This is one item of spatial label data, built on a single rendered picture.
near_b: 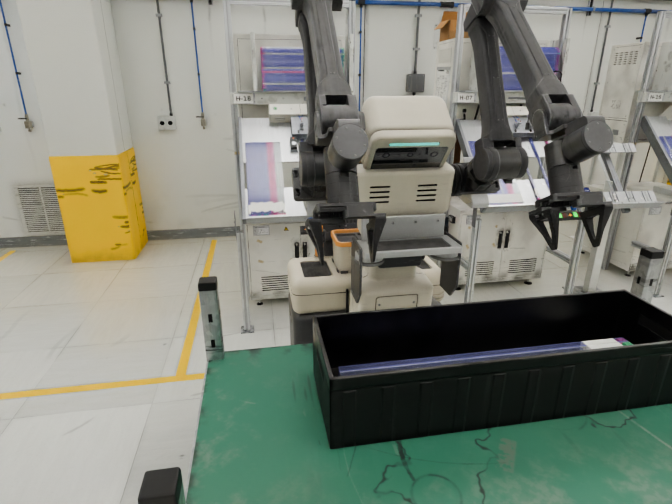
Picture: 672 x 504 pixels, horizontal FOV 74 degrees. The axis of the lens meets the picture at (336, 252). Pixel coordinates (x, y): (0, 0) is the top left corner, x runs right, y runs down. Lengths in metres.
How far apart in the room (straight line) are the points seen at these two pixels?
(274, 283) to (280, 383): 2.28
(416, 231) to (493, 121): 0.32
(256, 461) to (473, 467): 0.28
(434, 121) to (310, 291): 0.69
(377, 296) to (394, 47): 3.61
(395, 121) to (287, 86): 1.89
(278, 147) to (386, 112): 1.76
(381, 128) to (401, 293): 0.46
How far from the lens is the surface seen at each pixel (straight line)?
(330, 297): 1.49
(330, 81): 0.85
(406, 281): 1.27
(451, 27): 3.54
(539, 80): 1.01
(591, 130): 0.90
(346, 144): 0.70
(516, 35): 1.10
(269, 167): 2.71
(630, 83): 4.21
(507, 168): 1.13
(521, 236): 3.46
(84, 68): 4.08
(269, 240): 2.91
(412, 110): 1.11
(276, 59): 2.91
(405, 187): 1.14
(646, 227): 4.10
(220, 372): 0.81
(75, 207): 4.26
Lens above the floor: 1.40
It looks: 20 degrees down
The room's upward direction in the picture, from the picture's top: straight up
